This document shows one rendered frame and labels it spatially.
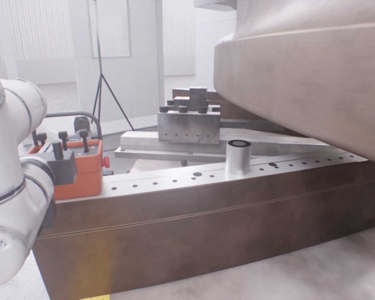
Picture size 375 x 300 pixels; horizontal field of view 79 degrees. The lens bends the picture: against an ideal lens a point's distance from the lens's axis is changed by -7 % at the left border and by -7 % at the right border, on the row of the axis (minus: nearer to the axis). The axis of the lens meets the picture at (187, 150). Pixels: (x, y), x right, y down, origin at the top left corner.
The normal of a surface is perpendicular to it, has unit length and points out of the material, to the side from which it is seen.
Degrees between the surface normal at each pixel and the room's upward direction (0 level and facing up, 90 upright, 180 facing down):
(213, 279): 0
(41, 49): 90
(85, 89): 90
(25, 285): 0
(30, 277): 0
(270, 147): 72
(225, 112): 90
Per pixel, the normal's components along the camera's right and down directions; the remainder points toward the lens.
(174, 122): -0.12, 0.36
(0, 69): 0.58, 0.29
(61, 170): 0.26, 0.34
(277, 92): -0.96, 0.10
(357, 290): 0.00, -0.93
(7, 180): 0.99, 0.07
